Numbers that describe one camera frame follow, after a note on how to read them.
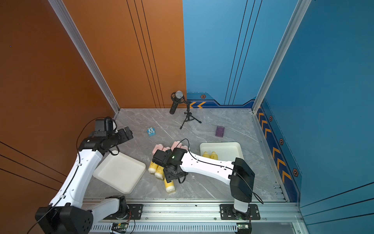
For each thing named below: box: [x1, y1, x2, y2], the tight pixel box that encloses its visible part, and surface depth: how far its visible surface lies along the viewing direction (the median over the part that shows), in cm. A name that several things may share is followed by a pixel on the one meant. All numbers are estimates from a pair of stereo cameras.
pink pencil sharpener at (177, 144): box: [170, 140, 183, 152], surface depth 94 cm
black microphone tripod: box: [179, 100, 202, 130], surface depth 109 cm
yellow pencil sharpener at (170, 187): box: [164, 178, 176, 194], surface depth 76 cm
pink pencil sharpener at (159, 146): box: [151, 143, 165, 156], surface depth 91 cm
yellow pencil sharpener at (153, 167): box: [148, 160, 159, 174], surface depth 83 cm
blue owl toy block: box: [147, 126, 156, 137], surface depth 107 cm
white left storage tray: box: [93, 152, 147, 195], surface depth 88 cm
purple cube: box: [215, 125, 225, 138], surface depth 104 cm
